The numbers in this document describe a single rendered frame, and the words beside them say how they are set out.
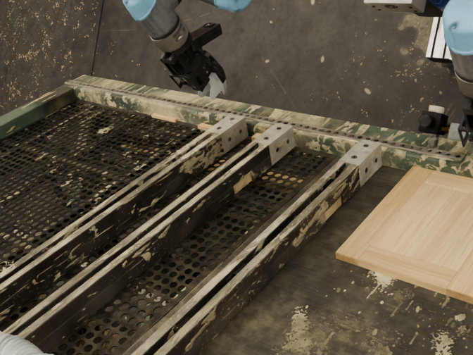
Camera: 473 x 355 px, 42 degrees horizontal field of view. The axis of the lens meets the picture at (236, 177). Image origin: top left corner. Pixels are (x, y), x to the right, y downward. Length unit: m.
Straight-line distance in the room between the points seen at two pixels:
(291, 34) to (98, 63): 1.40
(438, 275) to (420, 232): 0.15
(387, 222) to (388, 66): 1.36
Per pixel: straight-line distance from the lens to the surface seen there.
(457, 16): 0.86
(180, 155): 1.79
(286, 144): 1.82
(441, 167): 1.66
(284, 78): 2.99
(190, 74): 1.38
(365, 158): 1.63
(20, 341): 1.09
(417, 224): 1.48
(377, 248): 1.40
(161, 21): 1.29
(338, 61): 2.86
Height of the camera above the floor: 2.47
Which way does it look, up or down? 53 degrees down
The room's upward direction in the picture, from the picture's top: 86 degrees counter-clockwise
